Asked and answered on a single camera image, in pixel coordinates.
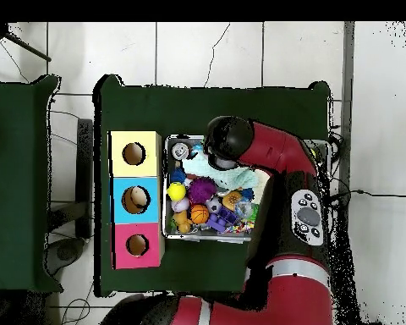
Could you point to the mint green knitted cloth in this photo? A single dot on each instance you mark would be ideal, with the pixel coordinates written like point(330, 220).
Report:
point(237, 177)

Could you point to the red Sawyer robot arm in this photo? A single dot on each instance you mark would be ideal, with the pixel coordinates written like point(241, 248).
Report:
point(277, 152)

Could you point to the wooden box with three holes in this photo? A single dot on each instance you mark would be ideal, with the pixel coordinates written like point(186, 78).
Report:
point(132, 179)

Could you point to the purple spiky ball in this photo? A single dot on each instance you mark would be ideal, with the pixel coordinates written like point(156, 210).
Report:
point(203, 189)

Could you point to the yellow smiley face ball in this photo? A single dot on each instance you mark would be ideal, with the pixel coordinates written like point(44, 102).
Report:
point(176, 191)

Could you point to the orange toy basketball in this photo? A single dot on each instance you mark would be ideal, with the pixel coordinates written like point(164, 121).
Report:
point(199, 214)

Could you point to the silver drink can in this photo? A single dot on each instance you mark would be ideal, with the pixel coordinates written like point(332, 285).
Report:
point(180, 150)

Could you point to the white ball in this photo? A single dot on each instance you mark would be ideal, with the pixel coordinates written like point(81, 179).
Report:
point(139, 197)

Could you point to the green cloth side table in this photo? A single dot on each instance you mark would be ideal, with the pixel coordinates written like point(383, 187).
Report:
point(17, 196)

